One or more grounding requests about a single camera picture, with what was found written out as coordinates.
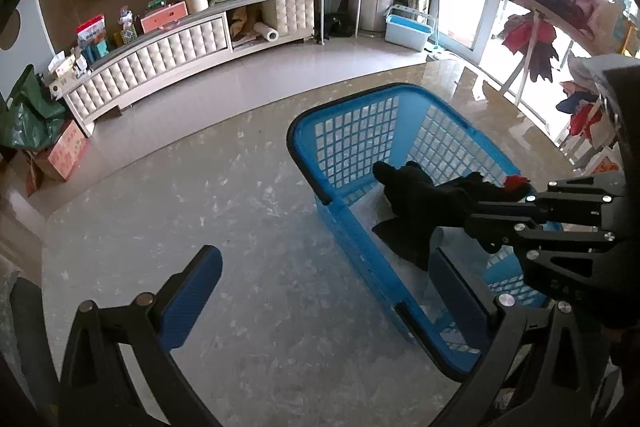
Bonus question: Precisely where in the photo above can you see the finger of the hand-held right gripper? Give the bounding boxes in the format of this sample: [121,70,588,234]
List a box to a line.
[475,171,628,228]
[462,213,628,305]

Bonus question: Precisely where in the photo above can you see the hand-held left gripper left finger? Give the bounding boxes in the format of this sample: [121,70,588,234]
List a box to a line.
[57,245,223,427]

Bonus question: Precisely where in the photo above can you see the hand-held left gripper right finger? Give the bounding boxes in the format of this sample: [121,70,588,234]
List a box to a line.
[429,247,613,427]

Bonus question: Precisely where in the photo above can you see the black plush toy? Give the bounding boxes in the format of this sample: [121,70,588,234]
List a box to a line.
[371,161,536,272]

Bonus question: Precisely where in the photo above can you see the blue plastic laundry basket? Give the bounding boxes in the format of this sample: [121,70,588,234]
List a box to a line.
[287,83,563,383]

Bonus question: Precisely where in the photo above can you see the dark grey chair back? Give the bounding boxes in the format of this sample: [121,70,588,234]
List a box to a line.
[9,277,63,408]

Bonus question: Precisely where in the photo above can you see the red garment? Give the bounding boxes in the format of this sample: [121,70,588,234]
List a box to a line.
[502,12,558,83]

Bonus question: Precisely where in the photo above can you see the pink patterned cardboard box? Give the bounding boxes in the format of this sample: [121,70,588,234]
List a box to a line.
[47,120,90,182]

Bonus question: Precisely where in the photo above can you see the brown cardboard box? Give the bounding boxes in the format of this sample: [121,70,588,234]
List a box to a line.
[20,147,56,198]

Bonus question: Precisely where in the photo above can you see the white tufted cabinet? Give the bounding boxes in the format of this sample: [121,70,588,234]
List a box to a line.
[52,0,317,138]

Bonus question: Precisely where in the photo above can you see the light blue plastic tub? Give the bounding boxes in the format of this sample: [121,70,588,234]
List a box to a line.
[385,6,436,52]

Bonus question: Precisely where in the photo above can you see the green plastic bag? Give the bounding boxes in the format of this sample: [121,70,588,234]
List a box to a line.
[0,64,68,153]

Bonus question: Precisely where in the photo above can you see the white boxes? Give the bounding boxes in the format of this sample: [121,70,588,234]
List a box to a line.
[47,52,91,95]

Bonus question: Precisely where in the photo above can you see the teal box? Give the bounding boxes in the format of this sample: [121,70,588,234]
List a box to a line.
[82,40,108,63]

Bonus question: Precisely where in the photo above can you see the white paper roll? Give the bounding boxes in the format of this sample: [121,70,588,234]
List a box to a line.
[252,21,279,43]

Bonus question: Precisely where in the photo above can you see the checkered gift bag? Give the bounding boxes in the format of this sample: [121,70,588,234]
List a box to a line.
[118,7,138,43]

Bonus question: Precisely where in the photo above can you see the brown paper bag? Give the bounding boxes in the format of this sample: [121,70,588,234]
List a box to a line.
[231,4,261,39]

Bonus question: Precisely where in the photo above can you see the pink drawer box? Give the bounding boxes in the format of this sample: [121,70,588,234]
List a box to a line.
[141,0,188,34]

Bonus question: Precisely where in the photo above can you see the red and white packet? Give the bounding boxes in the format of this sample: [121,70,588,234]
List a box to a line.
[76,14,107,50]

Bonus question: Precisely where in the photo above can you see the black bag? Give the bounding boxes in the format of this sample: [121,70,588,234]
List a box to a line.
[322,13,356,39]

